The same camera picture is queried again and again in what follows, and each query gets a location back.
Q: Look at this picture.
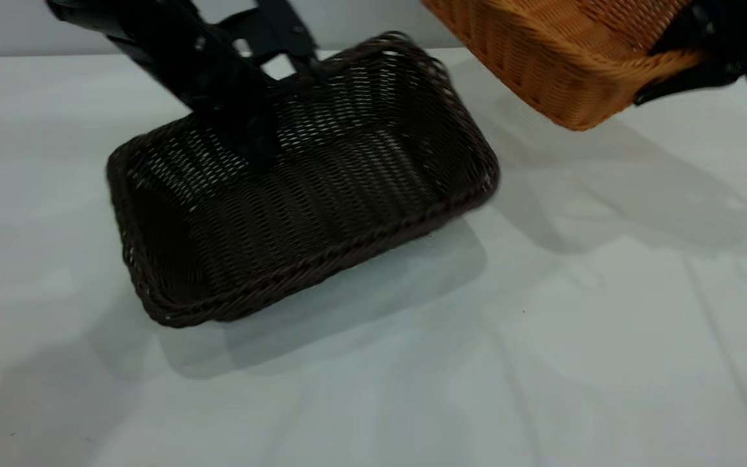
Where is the orange wicker basket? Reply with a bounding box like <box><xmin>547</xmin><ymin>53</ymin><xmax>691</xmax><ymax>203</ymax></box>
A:
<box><xmin>420</xmin><ymin>0</ymin><xmax>708</xmax><ymax>132</ymax></box>

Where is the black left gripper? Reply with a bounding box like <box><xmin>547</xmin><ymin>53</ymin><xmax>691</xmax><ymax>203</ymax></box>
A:
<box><xmin>46</xmin><ymin>0</ymin><xmax>324</xmax><ymax>169</ymax></box>

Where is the black wicker basket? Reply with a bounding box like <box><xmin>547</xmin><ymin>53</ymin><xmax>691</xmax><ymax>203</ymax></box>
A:
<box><xmin>106</xmin><ymin>31</ymin><xmax>501</xmax><ymax>328</ymax></box>

